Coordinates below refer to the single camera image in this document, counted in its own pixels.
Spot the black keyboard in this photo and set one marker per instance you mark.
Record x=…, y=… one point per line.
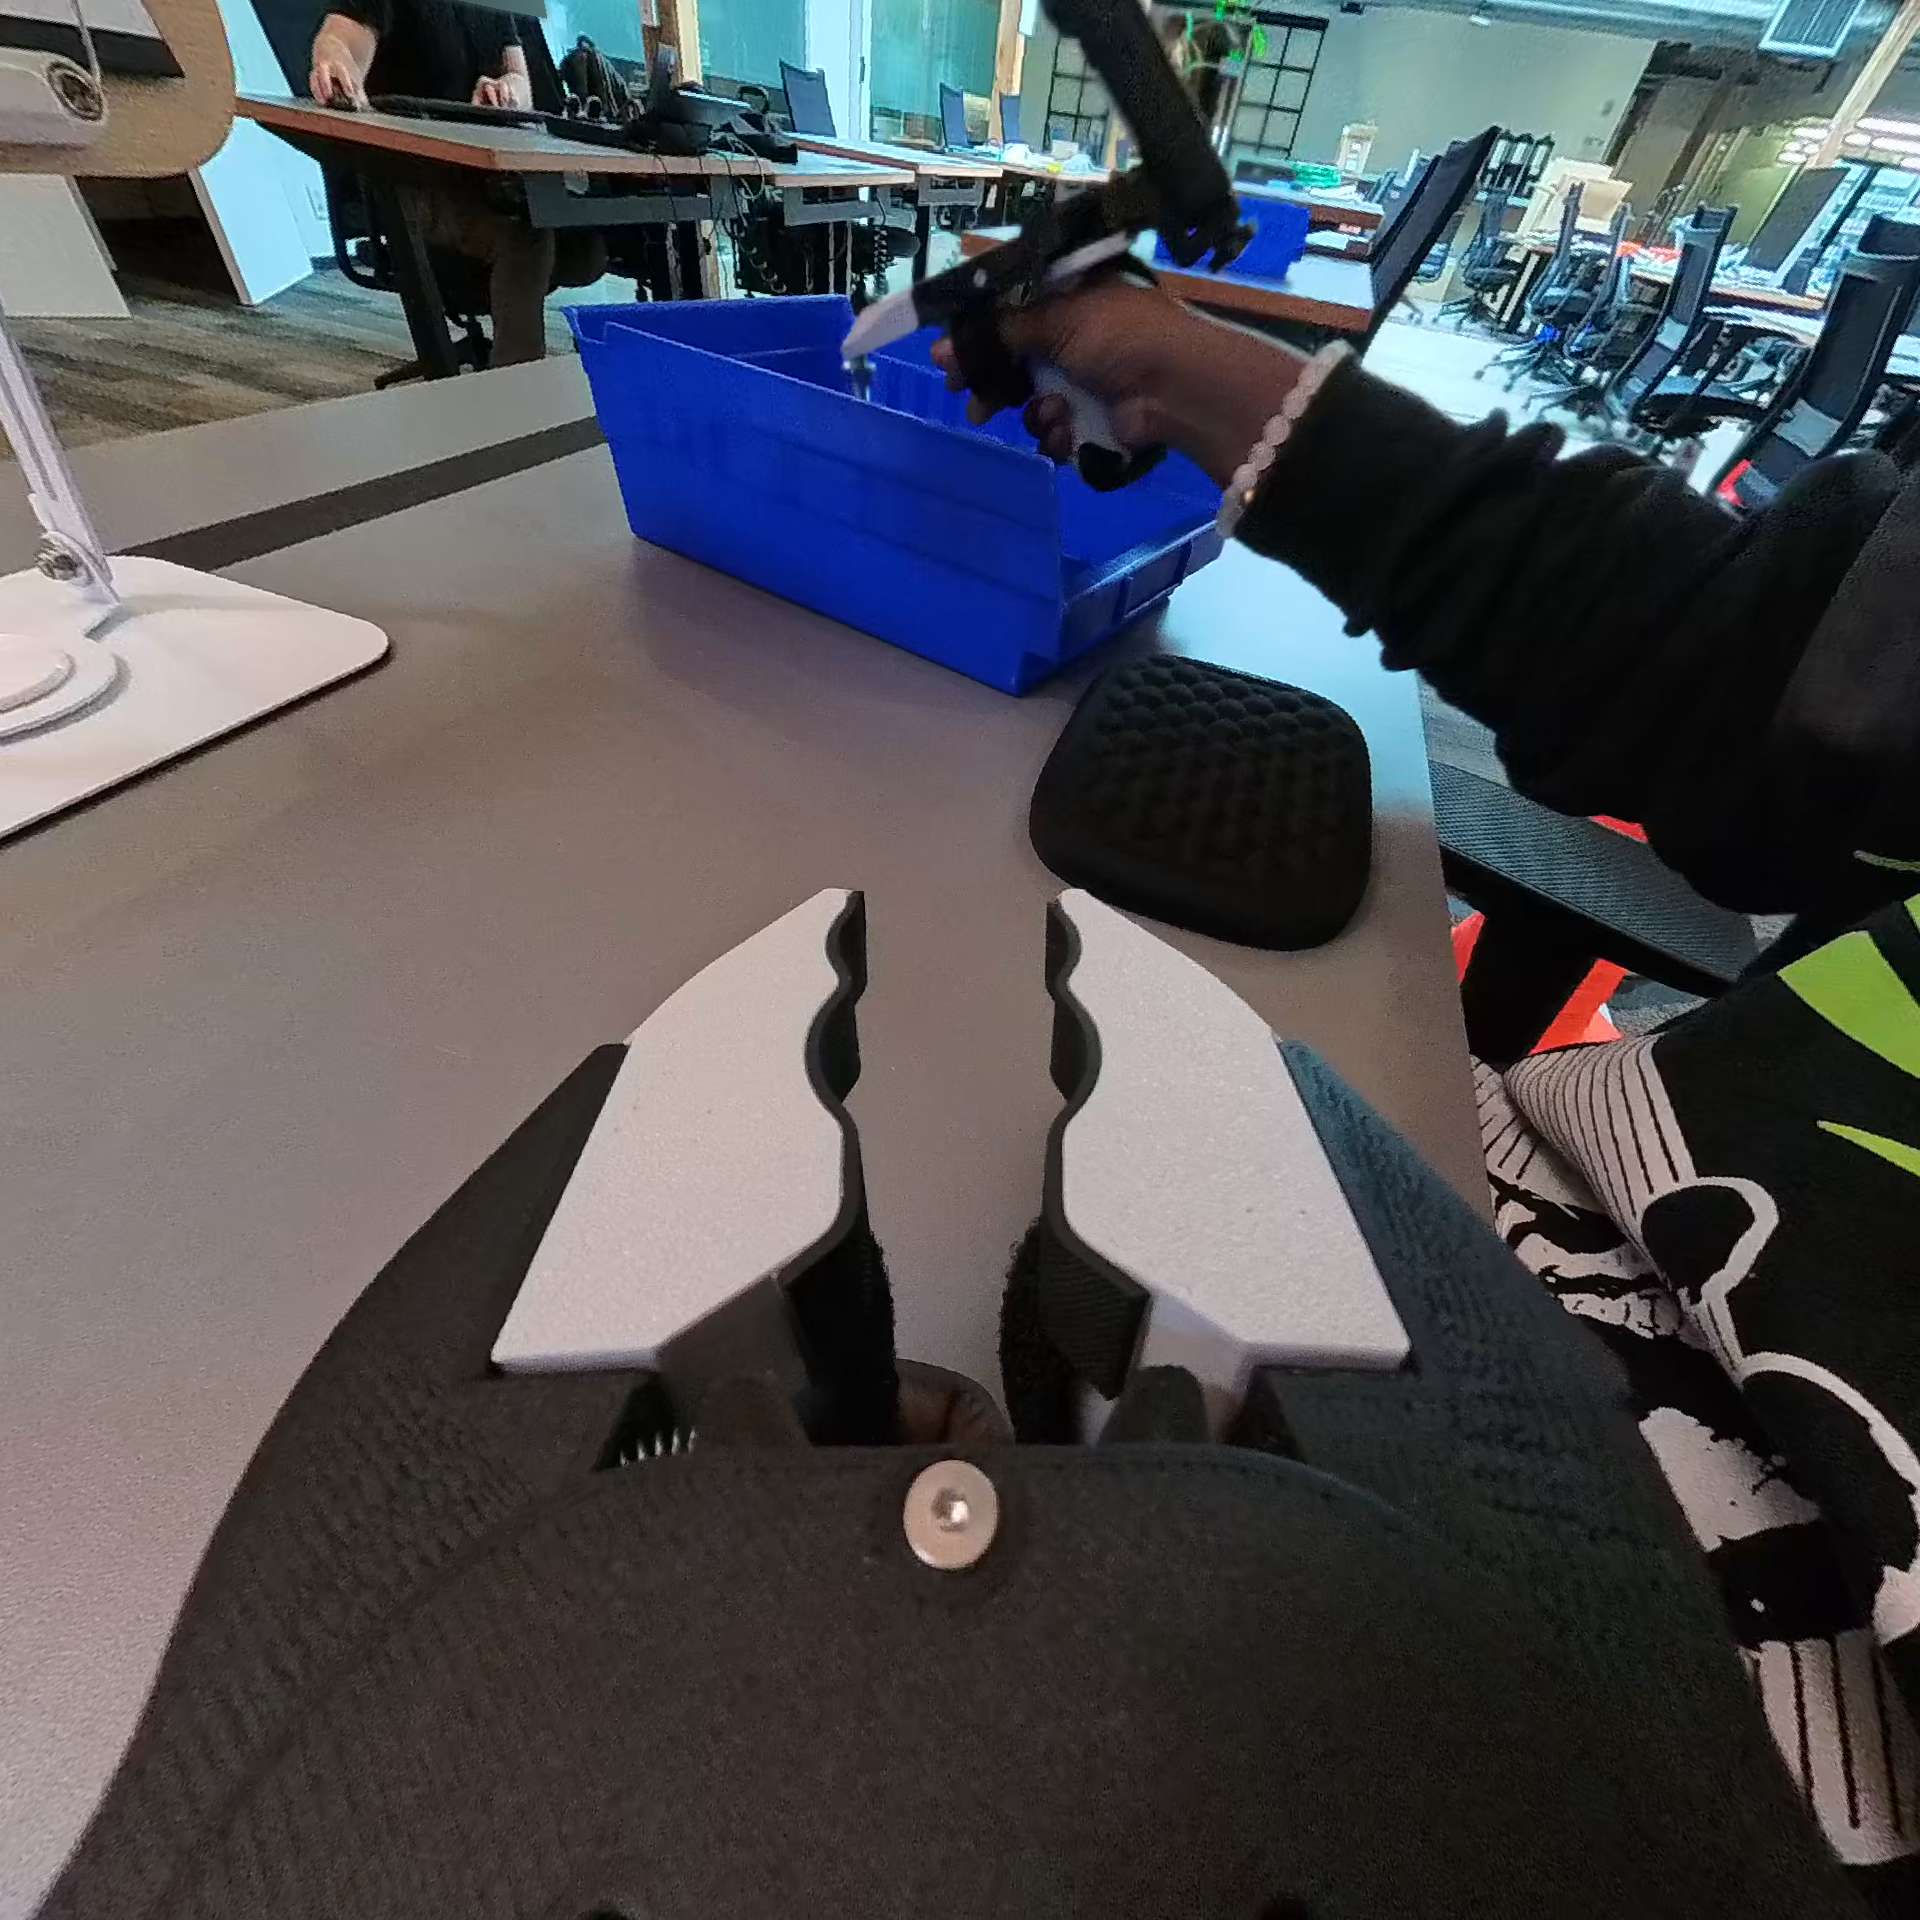
x=444, y=109

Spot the person's right hand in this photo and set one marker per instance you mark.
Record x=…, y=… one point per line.
x=1186, y=366

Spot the black chair armrest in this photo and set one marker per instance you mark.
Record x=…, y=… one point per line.
x=1578, y=869

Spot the black honeycomb wrist rest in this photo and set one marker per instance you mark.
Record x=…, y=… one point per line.
x=1201, y=794

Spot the blue plastic bin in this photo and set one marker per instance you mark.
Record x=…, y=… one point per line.
x=841, y=511
x=1275, y=243

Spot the person's right forearm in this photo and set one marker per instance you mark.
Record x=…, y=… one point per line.
x=1578, y=599

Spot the black white patterned pants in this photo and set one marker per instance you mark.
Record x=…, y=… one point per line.
x=1591, y=1201

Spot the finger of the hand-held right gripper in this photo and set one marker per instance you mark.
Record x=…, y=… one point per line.
x=915, y=308

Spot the white poster stand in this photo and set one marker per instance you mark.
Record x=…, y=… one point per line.
x=196, y=660

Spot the black framed instruction sign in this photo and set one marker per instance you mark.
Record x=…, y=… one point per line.
x=1427, y=224

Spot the black backpack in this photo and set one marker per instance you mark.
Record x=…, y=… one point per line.
x=595, y=85

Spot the wood-topped office desk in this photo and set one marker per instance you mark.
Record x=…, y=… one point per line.
x=1291, y=291
x=495, y=150

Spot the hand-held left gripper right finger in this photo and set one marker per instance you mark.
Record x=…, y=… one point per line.
x=1229, y=1184

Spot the row of black office chairs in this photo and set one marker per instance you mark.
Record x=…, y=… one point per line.
x=1695, y=299

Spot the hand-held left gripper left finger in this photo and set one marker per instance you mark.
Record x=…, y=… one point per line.
x=677, y=1184

